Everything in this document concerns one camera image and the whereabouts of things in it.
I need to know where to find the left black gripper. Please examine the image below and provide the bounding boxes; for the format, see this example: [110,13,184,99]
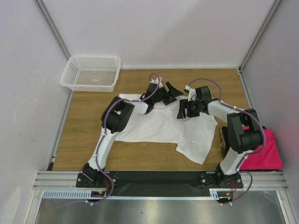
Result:
[152,82,182,105]

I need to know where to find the white t shirt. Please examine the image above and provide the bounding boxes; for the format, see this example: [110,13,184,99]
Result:
[116,96,217,164]

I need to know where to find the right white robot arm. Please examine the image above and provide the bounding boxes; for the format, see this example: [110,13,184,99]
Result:
[177,85,266,188]

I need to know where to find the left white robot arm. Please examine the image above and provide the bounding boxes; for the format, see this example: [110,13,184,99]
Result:
[81,80,184,187]

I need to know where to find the folded black t shirt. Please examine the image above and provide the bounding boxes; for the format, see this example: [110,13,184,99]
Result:
[221,126,283,172]

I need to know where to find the white plastic basket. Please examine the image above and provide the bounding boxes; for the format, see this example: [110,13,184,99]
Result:
[60,56,121,92]

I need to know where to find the folded pink t shirt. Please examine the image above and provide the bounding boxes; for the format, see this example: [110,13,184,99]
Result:
[240,127,284,170]

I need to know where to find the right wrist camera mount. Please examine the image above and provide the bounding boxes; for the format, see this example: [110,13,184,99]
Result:
[184,85,197,101]

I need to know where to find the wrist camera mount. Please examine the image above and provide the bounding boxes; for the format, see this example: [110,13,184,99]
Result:
[150,76,163,88]
[184,85,197,101]

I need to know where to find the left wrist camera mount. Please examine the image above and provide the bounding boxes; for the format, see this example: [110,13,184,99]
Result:
[150,76,163,88]

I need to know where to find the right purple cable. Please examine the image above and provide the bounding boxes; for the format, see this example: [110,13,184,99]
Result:
[186,78,266,206]

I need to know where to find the purple cable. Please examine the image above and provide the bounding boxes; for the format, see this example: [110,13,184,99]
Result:
[186,78,266,206]
[43,73,164,210]

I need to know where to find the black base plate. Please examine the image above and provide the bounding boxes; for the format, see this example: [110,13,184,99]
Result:
[76,171,243,197]

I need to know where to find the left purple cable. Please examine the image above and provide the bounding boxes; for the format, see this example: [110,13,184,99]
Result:
[43,73,164,210]

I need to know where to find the right corner aluminium post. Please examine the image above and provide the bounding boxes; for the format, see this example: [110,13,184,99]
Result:
[238,0,283,72]

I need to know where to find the corner aluminium post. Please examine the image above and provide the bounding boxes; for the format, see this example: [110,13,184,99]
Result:
[238,0,283,72]
[34,0,71,60]

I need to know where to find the aluminium frame rail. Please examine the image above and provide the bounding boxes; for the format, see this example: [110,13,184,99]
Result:
[34,171,288,203]

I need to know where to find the left corner aluminium post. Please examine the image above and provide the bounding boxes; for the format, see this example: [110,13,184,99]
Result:
[34,0,71,60]

